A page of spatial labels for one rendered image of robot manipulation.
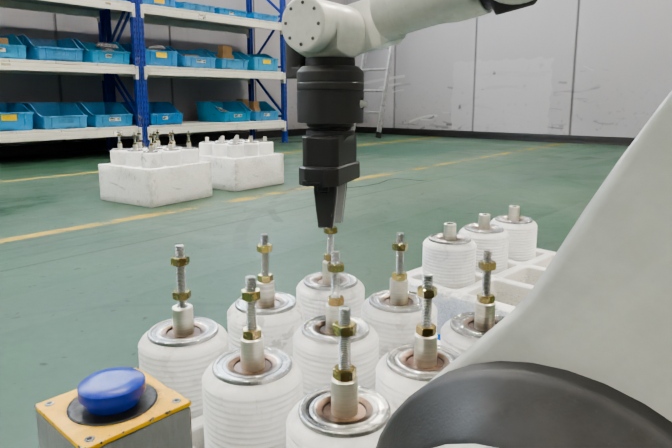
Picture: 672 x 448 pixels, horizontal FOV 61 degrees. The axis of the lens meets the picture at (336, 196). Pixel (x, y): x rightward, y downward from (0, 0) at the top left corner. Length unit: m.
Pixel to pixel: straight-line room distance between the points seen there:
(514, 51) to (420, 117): 1.50
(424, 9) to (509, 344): 0.52
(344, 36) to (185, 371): 0.43
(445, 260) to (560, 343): 0.82
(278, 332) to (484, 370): 0.51
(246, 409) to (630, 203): 0.42
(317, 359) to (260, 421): 0.10
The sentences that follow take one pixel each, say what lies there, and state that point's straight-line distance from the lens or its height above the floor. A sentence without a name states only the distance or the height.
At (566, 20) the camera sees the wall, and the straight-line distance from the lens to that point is 7.08.
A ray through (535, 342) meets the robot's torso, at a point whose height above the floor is 0.43.
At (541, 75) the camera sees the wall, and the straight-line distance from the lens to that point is 7.12.
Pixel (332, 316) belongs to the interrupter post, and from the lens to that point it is 0.63.
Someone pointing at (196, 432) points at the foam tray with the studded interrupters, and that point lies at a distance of 0.63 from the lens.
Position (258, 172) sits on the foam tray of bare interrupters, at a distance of 3.26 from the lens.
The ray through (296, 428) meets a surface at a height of 0.25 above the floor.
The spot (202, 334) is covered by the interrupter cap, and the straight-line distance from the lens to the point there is 0.65.
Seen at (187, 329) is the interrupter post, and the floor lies 0.26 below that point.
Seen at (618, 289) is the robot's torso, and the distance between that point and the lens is 0.19.
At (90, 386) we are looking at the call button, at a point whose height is 0.33.
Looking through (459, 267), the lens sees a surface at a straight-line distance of 1.03.
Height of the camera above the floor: 0.50
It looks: 10 degrees down
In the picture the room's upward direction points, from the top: straight up
